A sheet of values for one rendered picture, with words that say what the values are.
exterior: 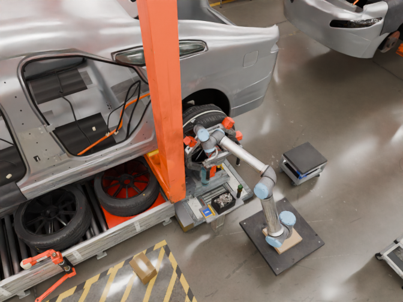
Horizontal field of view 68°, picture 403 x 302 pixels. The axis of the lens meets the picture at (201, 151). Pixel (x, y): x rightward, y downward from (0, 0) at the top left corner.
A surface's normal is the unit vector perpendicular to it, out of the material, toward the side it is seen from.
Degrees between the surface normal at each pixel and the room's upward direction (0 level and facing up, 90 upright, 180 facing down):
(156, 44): 90
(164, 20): 90
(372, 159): 0
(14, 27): 8
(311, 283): 0
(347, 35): 89
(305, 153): 0
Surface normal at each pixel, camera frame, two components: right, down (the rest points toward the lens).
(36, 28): 0.16, -0.50
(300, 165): 0.01, -0.64
